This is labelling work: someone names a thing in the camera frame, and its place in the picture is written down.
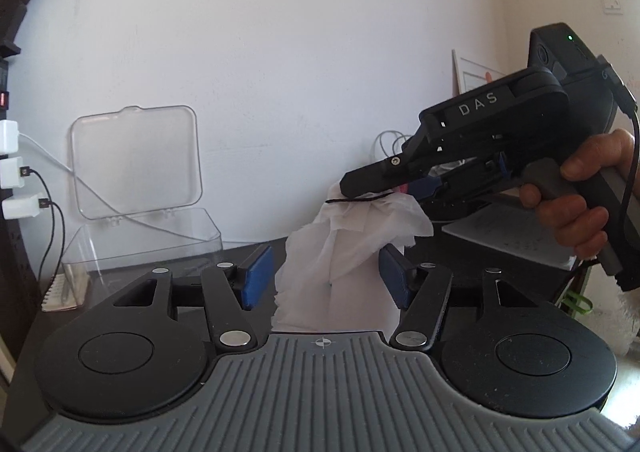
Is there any green strap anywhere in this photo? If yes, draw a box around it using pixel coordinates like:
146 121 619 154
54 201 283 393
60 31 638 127
562 289 593 315

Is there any clear plastic lidded box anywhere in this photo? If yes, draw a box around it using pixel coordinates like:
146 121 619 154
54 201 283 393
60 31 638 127
61 105 223 305

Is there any spiral notepad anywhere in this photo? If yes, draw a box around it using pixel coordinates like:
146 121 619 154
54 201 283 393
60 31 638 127
41 275 83 313

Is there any black power strip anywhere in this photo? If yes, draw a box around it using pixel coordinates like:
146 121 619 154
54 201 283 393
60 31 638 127
0 57 31 283

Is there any white flat charger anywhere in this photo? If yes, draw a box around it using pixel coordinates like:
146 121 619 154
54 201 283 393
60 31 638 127
1 192 51 220

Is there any black charging cable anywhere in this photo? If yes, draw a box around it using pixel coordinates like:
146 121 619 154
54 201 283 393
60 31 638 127
22 168 56 205
39 199 66 288

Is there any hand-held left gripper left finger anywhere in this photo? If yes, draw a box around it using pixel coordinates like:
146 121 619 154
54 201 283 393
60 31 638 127
112 245 275 354

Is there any white square charger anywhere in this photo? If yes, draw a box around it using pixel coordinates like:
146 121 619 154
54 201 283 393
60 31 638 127
0 119 20 155
0 157 30 189

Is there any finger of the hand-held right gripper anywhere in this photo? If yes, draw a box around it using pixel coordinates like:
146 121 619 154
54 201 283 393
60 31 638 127
412 176 444 200
342 80 513 198

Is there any grey coiled cable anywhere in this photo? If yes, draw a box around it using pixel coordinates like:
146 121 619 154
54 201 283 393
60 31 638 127
377 129 416 163

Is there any person's right hand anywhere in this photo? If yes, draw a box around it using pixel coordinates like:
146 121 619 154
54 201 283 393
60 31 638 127
519 128 636 262

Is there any white printed shopping bag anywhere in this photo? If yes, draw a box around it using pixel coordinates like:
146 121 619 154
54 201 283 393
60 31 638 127
270 179 435 333

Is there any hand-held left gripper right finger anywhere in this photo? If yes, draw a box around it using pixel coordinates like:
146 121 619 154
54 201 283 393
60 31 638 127
378 245 541 352

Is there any framed certificate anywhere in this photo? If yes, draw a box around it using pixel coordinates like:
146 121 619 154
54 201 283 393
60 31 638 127
451 50 508 98

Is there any black plate stand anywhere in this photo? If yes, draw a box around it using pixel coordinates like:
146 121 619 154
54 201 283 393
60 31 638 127
0 2 26 58

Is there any white charging cable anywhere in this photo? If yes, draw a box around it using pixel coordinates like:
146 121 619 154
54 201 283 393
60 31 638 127
16 132 221 245

